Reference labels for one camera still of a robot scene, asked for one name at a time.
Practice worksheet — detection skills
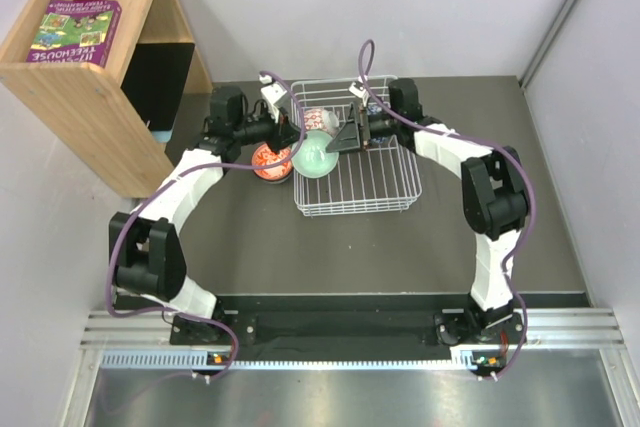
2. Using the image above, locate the white wire dish rack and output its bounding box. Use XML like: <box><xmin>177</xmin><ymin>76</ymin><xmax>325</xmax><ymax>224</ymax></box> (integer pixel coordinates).
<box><xmin>291</xmin><ymin>78</ymin><xmax>422</xmax><ymax>217</ymax></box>

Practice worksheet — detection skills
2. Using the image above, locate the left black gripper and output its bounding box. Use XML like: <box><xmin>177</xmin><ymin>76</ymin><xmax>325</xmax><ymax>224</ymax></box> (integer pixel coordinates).
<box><xmin>233</xmin><ymin>105</ymin><xmax>307</xmax><ymax>155</ymax></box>

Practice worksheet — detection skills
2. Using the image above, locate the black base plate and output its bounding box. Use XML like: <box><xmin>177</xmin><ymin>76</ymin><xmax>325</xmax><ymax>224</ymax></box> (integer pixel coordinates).
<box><xmin>172</xmin><ymin>293</ymin><xmax>524</xmax><ymax>347</ymax></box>

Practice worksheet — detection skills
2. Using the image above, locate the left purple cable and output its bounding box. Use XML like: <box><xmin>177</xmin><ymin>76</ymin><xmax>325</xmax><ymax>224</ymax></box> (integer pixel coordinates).
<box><xmin>103</xmin><ymin>69</ymin><xmax>307</xmax><ymax>382</ymax></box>

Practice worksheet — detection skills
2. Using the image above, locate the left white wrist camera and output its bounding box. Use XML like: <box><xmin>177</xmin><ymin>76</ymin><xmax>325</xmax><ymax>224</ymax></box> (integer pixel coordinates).
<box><xmin>259</xmin><ymin>73</ymin><xmax>290</xmax><ymax>123</ymax></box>

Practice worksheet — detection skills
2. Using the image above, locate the wooden shelf unit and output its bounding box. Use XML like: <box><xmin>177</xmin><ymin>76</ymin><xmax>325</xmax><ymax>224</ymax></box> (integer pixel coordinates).
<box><xmin>1</xmin><ymin>0</ymin><xmax>194</xmax><ymax>198</ymax></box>

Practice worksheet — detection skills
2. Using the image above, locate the pale green bowl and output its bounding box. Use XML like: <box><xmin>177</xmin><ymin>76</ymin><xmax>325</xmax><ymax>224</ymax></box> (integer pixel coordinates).
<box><xmin>291</xmin><ymin>130</ymin><xmax>339</xmax><ymax>179</ymax></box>

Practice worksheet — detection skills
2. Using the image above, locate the red patterned white bowl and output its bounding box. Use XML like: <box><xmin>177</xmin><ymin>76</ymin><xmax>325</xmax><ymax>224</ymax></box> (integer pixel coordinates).
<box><xmin>303</xmin><ymin>108</ymin><xmax>340</xmax><ymax>137</ymax></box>

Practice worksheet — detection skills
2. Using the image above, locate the aluminium rail frame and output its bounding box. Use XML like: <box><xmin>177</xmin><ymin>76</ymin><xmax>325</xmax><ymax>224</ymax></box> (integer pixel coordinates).
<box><xmin>80</xmin><ymin>308</ymin><xmax>624</xmax><ymax>375</ymax></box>

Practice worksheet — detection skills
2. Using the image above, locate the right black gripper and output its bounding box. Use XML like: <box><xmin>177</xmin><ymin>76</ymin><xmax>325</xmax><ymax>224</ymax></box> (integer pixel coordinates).
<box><xmin>327</xmin><ymin>104</ymin><xmax>401</xmax><ymax>158</ymax></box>

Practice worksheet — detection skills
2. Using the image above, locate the red floral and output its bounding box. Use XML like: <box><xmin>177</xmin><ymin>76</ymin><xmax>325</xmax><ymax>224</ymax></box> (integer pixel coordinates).
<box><xmin>251</xmin><ymin>143</ymin><xmax>293</xmax><ymax>184</ymax></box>

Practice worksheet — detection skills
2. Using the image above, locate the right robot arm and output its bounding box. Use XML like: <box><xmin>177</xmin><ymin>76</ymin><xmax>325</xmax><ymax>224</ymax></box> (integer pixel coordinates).
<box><xmin>327</xmin><ymin>78</ymin><xmax>531</xmax><ymax>346</ymax></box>

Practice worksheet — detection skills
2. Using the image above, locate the orange red patterned bowl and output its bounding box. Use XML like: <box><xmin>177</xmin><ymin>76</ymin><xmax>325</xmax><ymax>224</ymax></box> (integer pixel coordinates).
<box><xmin>367</xmin><ymin>102</ymin><xmax>393</xmax><ymax>144</ymax></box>

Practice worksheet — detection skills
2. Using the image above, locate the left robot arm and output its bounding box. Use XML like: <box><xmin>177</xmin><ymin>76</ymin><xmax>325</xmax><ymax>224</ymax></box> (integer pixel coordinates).
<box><xmin>105</xmin><ymin>75</ymin><xmax>302</xmax><ymax>344</ymax></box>

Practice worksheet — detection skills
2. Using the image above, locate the purple treehouse book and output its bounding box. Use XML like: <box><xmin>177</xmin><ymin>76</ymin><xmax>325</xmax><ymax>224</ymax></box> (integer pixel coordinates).
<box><xmin>26</xmin><ymin>0</ymin><xmax>122</xmax><ymax>67</ymax></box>

